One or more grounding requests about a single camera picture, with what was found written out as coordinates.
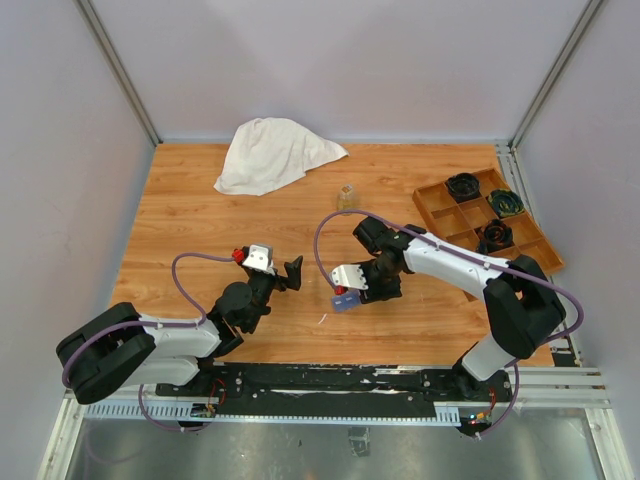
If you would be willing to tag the white cloth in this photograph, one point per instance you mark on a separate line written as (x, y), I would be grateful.
(267, 154)

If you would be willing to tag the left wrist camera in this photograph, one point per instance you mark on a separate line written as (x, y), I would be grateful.
(260, 258)

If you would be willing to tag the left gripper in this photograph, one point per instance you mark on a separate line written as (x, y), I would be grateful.
(294, 276)

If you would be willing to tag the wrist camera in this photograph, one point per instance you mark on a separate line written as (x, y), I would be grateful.
(260, 258)
(349, 276)

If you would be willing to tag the blue weekly pill organizer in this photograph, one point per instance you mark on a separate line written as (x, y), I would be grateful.
(345, 302)

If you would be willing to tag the wooden compartment tray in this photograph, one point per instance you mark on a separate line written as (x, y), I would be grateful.
(479, 212)

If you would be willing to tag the black cup far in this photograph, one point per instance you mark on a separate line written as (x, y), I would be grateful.
(463, 187)

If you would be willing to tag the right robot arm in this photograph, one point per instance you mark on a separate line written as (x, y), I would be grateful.
(522, 309)

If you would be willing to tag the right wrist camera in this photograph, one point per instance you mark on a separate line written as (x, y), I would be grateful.
(349, 276)

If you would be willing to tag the green black cup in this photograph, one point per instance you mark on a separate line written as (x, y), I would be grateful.
(505, 203)

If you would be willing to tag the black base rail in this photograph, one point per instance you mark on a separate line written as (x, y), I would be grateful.
(315, 394)

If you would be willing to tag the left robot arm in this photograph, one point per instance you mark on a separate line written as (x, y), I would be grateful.
(122, 347)

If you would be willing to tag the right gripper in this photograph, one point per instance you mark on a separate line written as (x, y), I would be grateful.
(376, 292)

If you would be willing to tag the clear glass pill bottle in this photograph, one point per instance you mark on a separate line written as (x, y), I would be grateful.
(347, 198)

